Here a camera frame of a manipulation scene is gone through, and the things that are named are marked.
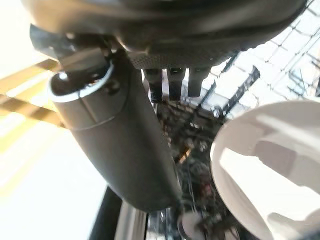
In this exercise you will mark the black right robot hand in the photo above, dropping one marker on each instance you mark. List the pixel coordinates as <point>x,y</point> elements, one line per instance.
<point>120,140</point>

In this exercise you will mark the small white round dish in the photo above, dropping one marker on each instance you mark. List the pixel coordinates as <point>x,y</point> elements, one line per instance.
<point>188,223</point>

